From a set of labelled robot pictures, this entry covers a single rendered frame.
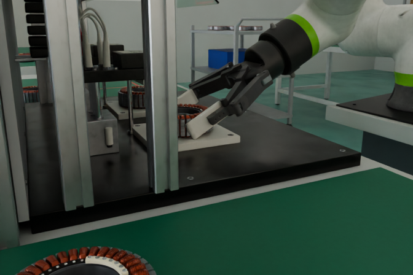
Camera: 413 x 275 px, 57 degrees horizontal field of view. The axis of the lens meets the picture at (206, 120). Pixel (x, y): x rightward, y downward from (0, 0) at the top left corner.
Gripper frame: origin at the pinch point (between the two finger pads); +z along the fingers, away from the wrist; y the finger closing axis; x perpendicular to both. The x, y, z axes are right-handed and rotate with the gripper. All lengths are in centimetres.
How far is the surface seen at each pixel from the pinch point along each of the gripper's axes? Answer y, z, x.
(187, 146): -7.6, 3.4, -1.0
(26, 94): 52, 24, 9
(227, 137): -7.3, -3.1, -4.1
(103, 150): -3.9, 14.2, 5.0
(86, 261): -33.0, 19.1, 9.5
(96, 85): -2.6, 9.5, 13.7
